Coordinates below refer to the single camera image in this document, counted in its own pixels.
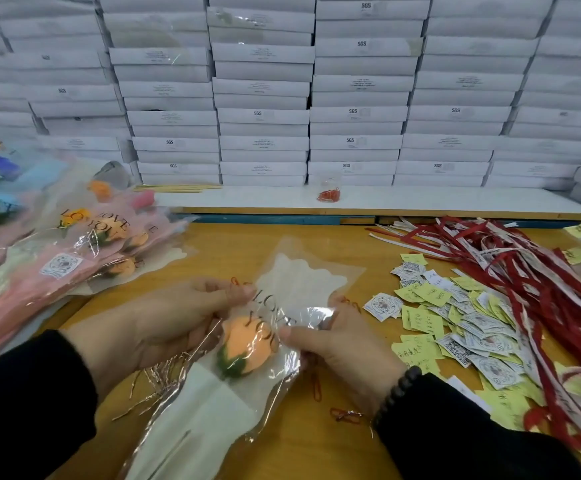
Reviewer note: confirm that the person's left hand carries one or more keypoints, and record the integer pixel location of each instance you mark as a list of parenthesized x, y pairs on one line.
[(161, 320)]

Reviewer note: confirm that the person's right hand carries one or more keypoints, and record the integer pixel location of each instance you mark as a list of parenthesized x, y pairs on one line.
[(350, 355)]

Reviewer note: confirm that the cream orange rose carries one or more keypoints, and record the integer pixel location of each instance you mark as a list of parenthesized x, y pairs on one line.
[(246, 345)]

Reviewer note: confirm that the pile of yellow white tags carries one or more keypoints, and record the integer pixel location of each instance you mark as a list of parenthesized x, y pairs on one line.
[(460, 325)]

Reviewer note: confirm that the pile of flowers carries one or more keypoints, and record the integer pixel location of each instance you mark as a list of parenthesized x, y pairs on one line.
[(31, 275)]

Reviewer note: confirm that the pile of red ribbons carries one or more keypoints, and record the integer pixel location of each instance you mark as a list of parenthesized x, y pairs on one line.
[(520, 275)]

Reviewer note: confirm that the person's right forearm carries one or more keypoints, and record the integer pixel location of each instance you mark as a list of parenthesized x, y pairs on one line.
[(470, 440)]

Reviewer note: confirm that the person's left forearm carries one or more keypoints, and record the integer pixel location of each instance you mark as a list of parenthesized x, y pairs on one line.
[(26, 415)]

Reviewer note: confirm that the pile of silver twist ties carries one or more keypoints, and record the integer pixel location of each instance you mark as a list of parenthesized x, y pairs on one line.
[(139, 393)]

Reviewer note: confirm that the pile of orange paper clips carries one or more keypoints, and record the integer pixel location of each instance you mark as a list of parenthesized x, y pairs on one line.
[(346, 416)]

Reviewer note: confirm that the small bag of red clips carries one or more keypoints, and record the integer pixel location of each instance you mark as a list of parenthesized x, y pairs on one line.
[(330, 196)]

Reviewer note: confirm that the long white board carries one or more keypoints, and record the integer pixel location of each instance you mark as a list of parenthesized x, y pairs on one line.
[(450, 203)]

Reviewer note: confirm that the wall of stacked white boxes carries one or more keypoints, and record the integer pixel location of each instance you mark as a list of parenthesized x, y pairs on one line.
[(270, 85)]

